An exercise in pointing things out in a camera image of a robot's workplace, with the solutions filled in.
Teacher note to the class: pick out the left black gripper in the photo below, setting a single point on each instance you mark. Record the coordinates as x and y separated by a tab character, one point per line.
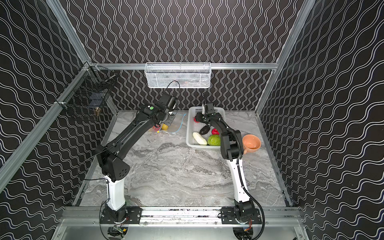
167	119

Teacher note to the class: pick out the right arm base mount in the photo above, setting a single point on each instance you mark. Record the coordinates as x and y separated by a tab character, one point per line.
236	216

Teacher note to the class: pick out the clear zip top bag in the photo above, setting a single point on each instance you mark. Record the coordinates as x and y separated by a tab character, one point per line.
178	124

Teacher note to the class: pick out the black avocado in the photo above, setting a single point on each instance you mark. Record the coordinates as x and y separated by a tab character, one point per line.
204	130

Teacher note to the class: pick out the green cabbage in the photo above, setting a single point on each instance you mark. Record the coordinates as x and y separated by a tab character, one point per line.
214	140

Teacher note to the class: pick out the orange ceramic bowl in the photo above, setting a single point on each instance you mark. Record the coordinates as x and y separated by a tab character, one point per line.
251	144

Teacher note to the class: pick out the white mesh wall basket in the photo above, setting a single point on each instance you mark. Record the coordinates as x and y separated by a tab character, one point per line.
185	75

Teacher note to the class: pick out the aluminium front rail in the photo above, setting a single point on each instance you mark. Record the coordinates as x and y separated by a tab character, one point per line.
178	217

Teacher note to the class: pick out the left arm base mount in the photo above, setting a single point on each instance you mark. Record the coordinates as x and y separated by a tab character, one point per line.
125	215

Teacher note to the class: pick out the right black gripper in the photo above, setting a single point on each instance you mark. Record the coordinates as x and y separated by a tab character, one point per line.
199	118

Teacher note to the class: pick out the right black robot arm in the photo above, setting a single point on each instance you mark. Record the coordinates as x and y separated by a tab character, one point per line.
232	151

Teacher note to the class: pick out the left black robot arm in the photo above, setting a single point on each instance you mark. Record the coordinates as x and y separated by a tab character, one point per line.
111	156

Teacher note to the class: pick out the white daikon radish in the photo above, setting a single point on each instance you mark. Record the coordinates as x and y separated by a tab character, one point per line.
199	139

